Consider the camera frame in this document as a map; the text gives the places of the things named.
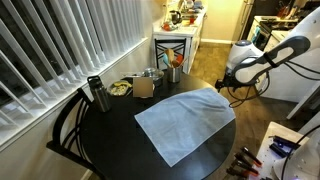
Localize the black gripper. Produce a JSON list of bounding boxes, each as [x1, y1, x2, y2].
[[214, 74, 241, 93]]

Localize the light blue towel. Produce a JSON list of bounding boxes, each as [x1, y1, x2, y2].
[[134, 87, 237, 168]]

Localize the teal oven towel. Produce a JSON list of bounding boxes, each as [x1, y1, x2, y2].
[[252, 26, 261, 45]]

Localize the steel utensil holder cup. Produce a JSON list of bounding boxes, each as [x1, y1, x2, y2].
[[166, 65, 182, 84]]

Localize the red spatula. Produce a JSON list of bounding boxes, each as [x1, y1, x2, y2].
[[175, 54, 185, 68]]

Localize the white sideboard counter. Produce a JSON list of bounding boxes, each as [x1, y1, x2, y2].
[[152, 9, 208, 75]]

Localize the wooden spoon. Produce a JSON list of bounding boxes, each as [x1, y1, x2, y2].
[[165, 48, 176, 68]]

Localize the teal spatula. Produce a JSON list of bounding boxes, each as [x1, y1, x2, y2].
[[162, 53, 172, 69]]

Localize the steel pot with lid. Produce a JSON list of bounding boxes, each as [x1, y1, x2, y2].
[[123, 67, 165, 88]]

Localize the black metal chair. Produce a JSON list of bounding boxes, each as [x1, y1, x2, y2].
[[154, 38, 188, 71], [45, 87, 108, 180]]

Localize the white kitchen island cabinet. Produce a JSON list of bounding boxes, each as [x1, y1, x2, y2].
[[254, 29, 320, 104]]

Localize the beige fridge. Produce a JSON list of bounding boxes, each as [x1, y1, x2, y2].
[[232, 0, 256, 45]]

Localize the black oven stove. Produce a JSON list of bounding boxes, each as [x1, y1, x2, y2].
[[248, 15, 298, 52]]

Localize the red bowl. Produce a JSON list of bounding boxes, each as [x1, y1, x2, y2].
[[161, 20, 179, 33]]

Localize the black kettle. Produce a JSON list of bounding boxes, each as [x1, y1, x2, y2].
[[169, 9, 183, 25]]

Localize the black bar clamp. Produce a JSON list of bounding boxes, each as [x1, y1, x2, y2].
[[268, 143, 292, 159], [268, 134, 301, 150]]

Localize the light wooden base board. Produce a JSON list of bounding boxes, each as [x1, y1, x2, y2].
[[248, 121, 311, 180]]

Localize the glass bowl with bananas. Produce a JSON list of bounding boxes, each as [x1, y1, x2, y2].
[[108, 80, 133, 97]]

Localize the steel bottle black lid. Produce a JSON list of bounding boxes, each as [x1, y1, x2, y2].
[[87, 75, 113, 113]]

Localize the white vertical window blinds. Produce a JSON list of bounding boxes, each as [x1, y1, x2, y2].
[[0, 0, 148, 134]]

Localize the black clamp orange handle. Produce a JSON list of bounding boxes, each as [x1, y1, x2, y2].
[[226, 167, 250, 179], [234, 152, 255, 166], [232, 159, 260, 176], [240, 146, 263, 168]]

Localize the black base cable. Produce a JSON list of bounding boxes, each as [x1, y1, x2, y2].
[[280, 124, 320, 180]]

